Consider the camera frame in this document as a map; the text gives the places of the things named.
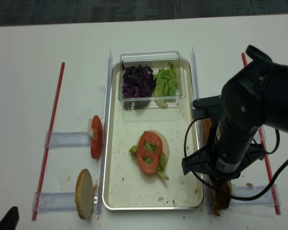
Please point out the purple cabbage in container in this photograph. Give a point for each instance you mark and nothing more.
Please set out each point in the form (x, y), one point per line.
(138, 81)

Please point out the clear rail beside tray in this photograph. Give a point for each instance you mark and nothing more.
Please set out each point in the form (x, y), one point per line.
(195, 89)
(105, 135)

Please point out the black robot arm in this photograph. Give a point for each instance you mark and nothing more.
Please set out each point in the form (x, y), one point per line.
(254, 97)

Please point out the clear holder under left bun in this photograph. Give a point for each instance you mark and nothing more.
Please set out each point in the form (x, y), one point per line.
(46, 201)

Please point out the clear plastic container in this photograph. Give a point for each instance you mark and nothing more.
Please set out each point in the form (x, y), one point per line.
(156, 61)

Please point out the green lettuce in container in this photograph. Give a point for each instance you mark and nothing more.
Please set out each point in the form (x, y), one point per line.
(166, 82)

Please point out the bottom bun on tray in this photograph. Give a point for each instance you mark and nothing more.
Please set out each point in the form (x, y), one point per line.
(151, 153)

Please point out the right red strip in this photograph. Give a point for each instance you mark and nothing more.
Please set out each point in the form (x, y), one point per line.
(266, 159)

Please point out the upright tomato slice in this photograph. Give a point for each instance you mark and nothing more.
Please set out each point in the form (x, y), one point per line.
(97, 137)

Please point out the clear holder under tomato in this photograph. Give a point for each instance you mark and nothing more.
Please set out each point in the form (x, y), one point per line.
(66, 139)

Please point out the black object bottom left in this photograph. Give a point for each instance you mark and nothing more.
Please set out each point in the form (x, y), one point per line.
(10, 220)

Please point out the left red strip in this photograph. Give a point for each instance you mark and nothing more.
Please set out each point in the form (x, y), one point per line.
(45, 157)

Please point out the clear rail beside tray left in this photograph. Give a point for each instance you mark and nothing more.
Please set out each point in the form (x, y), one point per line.
(105, 135)

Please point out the lettuce on bun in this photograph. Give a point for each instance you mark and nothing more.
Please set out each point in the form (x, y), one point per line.
(162, 162)

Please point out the stack of meat slices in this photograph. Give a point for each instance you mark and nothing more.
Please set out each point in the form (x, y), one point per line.
(218, 200)

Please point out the clear holder under meat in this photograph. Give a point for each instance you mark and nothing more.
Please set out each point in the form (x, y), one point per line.
(270, 198)

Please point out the tomato slice on bun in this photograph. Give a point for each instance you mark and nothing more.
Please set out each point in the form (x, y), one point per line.
(148, 152)

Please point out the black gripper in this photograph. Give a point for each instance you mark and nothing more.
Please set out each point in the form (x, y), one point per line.
(201, 162)

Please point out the red strip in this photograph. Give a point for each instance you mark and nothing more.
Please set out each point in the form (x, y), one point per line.
(45, 157)
(266, 159)

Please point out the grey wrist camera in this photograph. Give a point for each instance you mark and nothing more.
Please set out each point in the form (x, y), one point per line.
(210, 107)

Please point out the metal baking tray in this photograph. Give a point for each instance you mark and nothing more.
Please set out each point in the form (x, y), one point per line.
(125, 186)

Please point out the upright bun half left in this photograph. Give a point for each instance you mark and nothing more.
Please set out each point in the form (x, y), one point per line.
(84, 194)

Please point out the sesame bun half near tray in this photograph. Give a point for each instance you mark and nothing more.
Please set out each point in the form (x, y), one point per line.
(206, 125)

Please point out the clear rail beside tray right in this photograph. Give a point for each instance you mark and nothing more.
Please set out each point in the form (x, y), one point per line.
(195, 89)

